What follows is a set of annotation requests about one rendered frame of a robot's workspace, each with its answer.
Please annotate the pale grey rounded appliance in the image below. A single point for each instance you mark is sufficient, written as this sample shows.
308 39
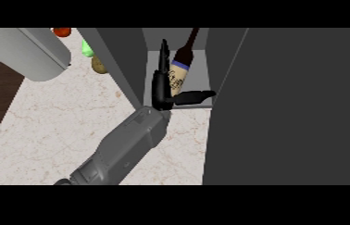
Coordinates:
34 52

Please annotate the red vegetable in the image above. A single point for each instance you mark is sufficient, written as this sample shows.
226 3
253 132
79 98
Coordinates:
63 31

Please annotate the dark wine bottle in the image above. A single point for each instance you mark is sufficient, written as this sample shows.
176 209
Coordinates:
181 68

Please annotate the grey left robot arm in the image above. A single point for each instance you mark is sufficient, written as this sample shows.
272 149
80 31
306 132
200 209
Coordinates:
130 142

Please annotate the grey cabinet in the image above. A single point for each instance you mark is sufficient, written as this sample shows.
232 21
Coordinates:
200 77

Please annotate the green vegetable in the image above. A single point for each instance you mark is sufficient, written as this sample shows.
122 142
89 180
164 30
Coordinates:
86 50

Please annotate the narrow dark grey cabinet door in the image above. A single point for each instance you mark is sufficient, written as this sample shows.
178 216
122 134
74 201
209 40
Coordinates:
123 56

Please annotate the brown potato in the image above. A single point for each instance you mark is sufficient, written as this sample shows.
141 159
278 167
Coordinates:
98 65

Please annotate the large dark grey cabinet door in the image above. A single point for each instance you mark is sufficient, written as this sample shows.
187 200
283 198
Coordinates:
283 111

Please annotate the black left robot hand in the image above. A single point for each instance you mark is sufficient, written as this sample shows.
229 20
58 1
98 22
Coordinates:
160 90

